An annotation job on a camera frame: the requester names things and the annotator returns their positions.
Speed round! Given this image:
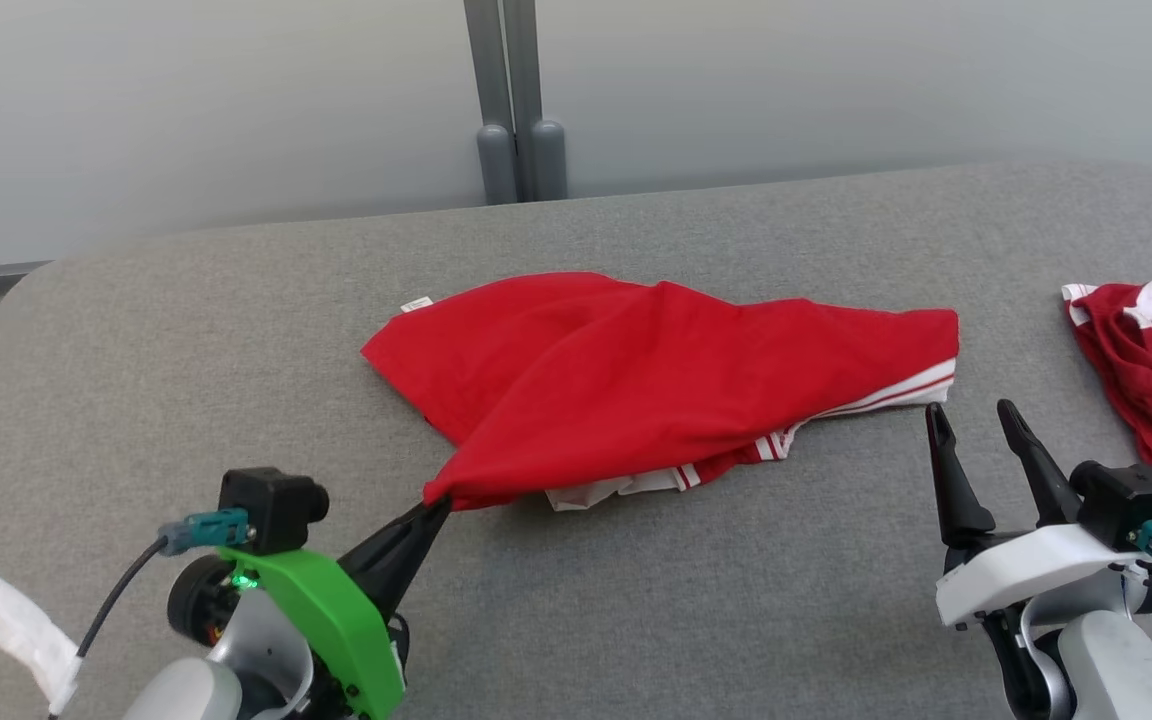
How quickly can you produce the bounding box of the white tape cable tag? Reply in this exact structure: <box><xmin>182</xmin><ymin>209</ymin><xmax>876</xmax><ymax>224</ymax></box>
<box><xmin>0</xmin><ymin>570</ymin><xmax>82</xmax><ymax>713</ymax></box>

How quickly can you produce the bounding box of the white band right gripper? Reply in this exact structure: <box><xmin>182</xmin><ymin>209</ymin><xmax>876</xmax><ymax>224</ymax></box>
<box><xmin>924</xmin><ymin>400</ymin><xmax>1147</xmax><ymax>629</ymax></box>

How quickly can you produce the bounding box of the grey metal post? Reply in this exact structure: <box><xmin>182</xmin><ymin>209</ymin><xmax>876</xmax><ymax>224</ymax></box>
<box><xmin>503</xmin><ymin>0</ymin><xmax>569</xmax><ymax>203</ymax></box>
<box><xmin>463</xmin><ymin>0</ymin><xmax>520</xmax><ymax>206</ymax></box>

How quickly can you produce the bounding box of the red t-shirt with white sleeves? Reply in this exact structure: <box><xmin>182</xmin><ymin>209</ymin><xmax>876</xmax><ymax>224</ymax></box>
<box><xmin>361</xmin><ymin>272</ymin><xmax>960</xmax><ymax>512</ymax></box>

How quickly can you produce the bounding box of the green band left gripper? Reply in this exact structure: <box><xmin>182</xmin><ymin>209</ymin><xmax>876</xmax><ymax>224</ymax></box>
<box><xmin>219</xmin><ymin>497</ymin><xmax>453</xmax><ymax>720</ymax></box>

